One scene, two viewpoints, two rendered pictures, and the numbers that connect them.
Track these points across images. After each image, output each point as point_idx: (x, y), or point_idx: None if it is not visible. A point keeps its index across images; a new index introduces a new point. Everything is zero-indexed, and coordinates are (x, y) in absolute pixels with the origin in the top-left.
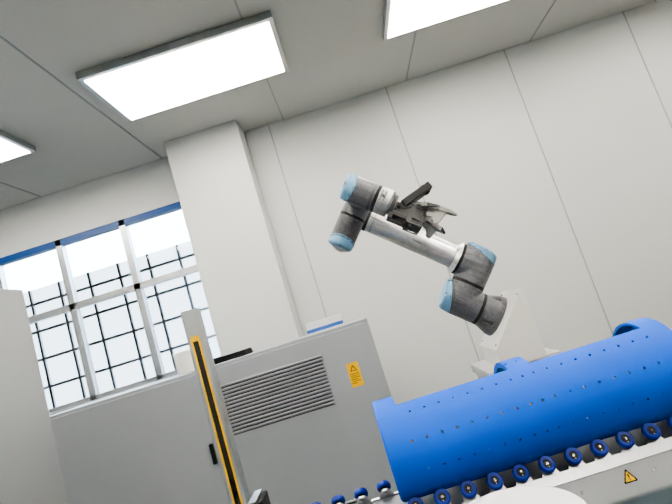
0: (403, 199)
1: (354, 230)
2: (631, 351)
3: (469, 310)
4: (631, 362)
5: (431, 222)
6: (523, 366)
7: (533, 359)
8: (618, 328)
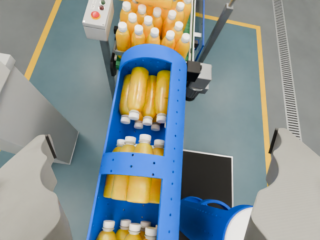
0: None
1: None
2: (182, 89)
3: None
4: (184, 96)
5: (66, 216)
6: (166, 163)
7: (4, 83)
8: (141, 58)
